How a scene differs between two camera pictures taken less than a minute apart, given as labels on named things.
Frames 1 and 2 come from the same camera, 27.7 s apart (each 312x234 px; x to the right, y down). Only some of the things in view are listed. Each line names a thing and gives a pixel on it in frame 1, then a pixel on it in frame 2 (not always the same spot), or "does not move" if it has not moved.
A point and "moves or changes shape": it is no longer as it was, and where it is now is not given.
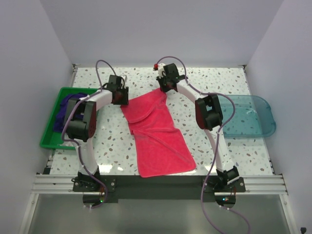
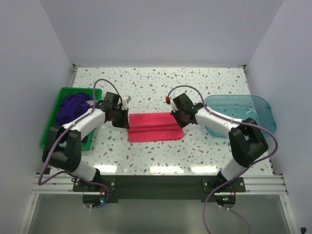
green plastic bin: (51, 139) does not move
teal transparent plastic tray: (252, 116) does not move
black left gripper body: (123, 98) → (119, 117)
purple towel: (60, 118) does not move
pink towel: (162, 149) moves or changes shape
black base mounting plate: (160, 188) does not move
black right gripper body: (163, 81) → (178, 114)
